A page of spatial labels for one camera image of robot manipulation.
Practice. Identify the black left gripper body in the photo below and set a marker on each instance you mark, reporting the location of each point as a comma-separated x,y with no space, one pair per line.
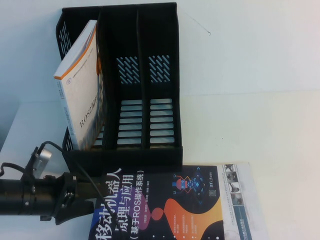
65,197

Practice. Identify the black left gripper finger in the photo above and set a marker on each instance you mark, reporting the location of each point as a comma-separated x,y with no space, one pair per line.
83,208
88,190

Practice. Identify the dark colourful robot book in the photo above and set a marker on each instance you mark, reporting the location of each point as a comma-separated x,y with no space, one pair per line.
162,212

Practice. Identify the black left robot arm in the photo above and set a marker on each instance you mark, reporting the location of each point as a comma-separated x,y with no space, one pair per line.
27,197

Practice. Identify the black plastic book stand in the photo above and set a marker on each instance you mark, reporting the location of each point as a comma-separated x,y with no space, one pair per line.
130,155

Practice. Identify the white orange ROS book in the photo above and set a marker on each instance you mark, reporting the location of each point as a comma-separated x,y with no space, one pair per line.
80,100

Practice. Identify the white car suspension book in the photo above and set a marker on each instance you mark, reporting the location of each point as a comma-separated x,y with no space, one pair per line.
240,200

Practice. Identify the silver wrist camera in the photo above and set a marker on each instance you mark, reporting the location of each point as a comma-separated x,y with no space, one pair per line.
41,160

